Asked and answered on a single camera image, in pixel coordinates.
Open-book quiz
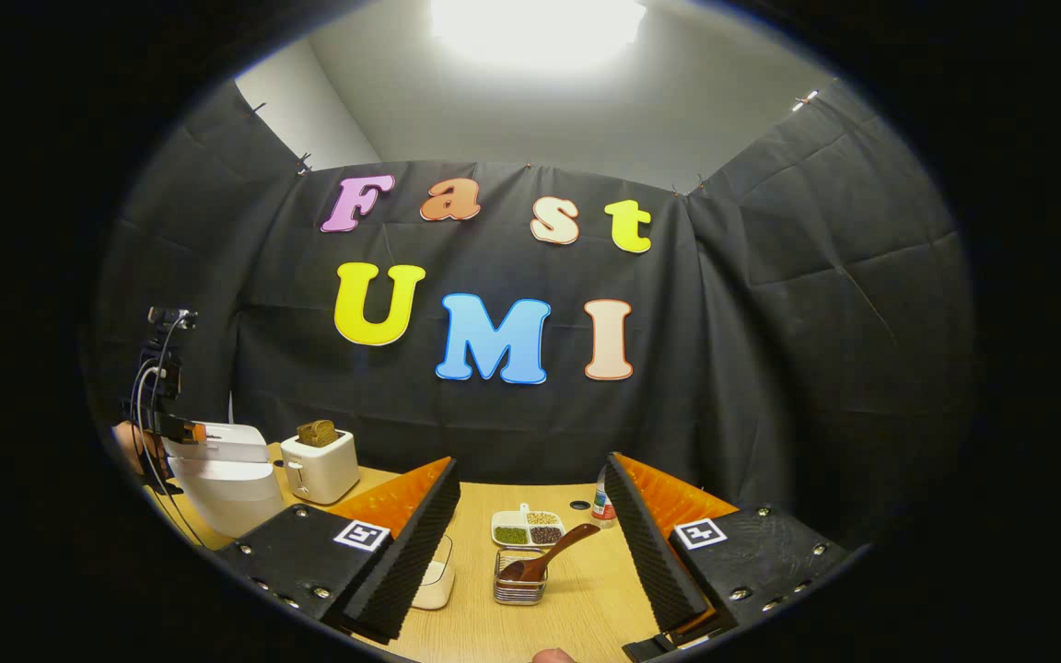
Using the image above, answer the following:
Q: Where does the black backdrop cloth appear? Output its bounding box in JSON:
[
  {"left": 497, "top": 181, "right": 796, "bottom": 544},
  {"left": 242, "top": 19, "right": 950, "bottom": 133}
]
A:
[{"left": 84, "top": 78, "right": 978, "bottom": 553}]

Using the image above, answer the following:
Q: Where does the clear rice container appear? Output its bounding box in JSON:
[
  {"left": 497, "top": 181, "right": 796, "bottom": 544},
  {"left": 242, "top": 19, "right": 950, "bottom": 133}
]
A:
[{"left": 410, "top": 534, "right": 457, "bottom": 611}]

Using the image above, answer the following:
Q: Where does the clear plastic bottle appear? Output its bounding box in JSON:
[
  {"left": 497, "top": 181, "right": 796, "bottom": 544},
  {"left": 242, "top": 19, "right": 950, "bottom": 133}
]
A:
[{"left": 590, "top": 464, "right": 620, "bottom": 529}]

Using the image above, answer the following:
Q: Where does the white divided bean dish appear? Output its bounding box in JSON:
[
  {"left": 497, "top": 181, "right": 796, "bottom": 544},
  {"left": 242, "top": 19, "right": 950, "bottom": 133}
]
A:
[{"left": 491, "top": 503, "right": 567, "bottom": 552}]

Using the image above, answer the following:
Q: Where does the metal chopstick holder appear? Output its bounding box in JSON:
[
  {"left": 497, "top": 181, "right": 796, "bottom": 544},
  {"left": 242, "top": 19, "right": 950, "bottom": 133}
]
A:
[{"left": 493, "top": 548, "right": 549, "bottom": 607}]

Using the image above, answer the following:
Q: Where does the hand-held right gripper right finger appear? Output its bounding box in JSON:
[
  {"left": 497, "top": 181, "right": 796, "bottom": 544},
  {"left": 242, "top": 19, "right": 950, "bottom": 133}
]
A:
[{"left": 604, "top": 451, "right": 865, "bottom": 663}]

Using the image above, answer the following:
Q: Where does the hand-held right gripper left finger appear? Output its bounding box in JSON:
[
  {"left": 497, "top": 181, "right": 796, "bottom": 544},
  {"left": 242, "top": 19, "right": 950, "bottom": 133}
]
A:
[{"left": 216, "top": 456, "right": 463, "bottom": 646}]

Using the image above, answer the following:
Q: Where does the large ceiling light panel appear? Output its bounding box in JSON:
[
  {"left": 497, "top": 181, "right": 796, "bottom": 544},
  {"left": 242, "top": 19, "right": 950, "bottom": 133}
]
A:
[{"left": 427, "top": 0, "right": 648, "bottom": 73}]

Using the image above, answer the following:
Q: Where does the brown wooden spoon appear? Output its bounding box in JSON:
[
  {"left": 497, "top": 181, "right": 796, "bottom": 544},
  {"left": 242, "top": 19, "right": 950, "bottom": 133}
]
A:
[{"left": 499, "top": 522, "right": 602, "bottom": 584}]

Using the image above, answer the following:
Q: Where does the white toaster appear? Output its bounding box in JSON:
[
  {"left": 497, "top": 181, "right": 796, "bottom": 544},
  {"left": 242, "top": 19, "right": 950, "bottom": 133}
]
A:
[{"left": 279, "top": 429, "right": 362, "bottom": 506}]

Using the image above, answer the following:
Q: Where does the white rice cooker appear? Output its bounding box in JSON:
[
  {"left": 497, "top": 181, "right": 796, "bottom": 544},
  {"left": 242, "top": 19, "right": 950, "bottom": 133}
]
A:
[{"left": 162, "top": 421, "right": 286, "bottom": 541}]

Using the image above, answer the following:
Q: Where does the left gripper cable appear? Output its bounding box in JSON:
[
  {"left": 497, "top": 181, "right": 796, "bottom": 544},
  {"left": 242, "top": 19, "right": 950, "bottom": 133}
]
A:
[{"left": 128, "top": 315, "right": 211, "bottom": 549}]

